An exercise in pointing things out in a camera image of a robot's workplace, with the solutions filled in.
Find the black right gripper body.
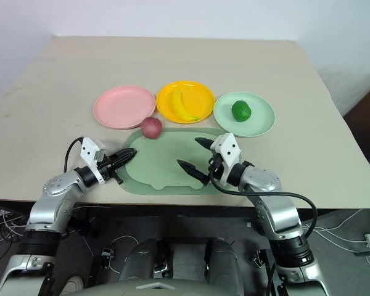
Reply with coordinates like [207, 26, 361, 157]
[207, 149, 225, 187]

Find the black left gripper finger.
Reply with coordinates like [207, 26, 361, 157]
[112, 152, 139, 171]
[110, 148, 139, 163]

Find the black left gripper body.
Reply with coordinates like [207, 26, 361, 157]
[96, 153, 124, 185]

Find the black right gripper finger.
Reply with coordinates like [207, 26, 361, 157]
[195, 137, 216, 152]
[176, 159, 210, 187]

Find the yellow round plate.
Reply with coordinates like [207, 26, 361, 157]
[155, 80, 216, 124]

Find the pink round plate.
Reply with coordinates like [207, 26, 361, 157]
[92, 85, 157, 130]

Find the light green round plate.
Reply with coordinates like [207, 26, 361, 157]
[213, 91, 276, 138]

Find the green silicone table mat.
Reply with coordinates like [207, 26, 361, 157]
[119, 128, 228, 196]

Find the red apple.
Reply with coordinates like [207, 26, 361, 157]
[141, 117, 163, 140]

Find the yellow banana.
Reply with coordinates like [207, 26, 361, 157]
[171, 89, 200, 121]

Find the dark green round fruit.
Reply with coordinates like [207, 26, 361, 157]
[231, 100, 252, 122]

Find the beige table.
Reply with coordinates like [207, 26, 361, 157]
[0, 35, 370, 210]

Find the dark grey rounded robot leg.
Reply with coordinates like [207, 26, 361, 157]
[204, 237, 245, 296]
[116, 238, 174, 282]

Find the white shoe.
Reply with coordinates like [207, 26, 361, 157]
[62, 275, 84, 294]

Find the grey robot torso cover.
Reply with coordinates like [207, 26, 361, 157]
[79, 278, 235, 296]

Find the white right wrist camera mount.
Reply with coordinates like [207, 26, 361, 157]
[210, 133, 243, 186]

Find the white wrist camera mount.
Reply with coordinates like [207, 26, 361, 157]
[80, 137, 107, 186]
[210, 133, 243, 186]

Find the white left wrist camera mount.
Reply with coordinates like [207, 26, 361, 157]
[80, 137, 107, 186]

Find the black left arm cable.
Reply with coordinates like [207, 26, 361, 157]
[63, 136, 86, 174]

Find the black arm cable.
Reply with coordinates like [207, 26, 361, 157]
[63, 136, 86, 174]
[207, 155, 318, 245]

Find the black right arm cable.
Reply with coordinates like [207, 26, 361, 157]
[207, 155, 318, 245]

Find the white charger with cables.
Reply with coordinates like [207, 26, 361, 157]
[0, 208, 12, 229]

